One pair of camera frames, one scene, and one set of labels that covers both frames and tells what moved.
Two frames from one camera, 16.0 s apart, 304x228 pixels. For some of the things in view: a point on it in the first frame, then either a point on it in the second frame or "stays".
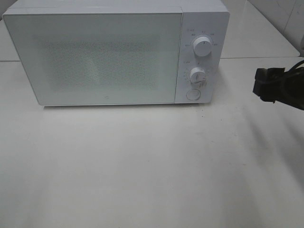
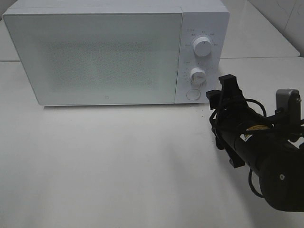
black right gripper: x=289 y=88 -> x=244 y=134
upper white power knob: x=202 y=46 stays
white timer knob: x=197 y=75 stays
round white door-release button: x=193 y=94 stays
